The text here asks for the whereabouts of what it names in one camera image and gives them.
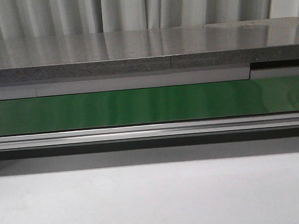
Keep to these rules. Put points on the aluminium conveyor frame rail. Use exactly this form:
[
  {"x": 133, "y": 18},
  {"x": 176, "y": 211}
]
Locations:
[{"x": 149, "y": 131}]

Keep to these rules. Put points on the white pleated curtain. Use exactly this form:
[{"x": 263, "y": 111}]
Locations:
[{"x": 39, "y": 18}]

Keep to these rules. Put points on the green conveyor belt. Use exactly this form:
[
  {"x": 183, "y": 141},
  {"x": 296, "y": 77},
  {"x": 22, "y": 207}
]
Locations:
[{"x": 149, "y": 105}]

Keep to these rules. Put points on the grey stone countertop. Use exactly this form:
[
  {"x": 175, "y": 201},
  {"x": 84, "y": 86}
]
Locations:
[{"x": 64, "y": 65}]

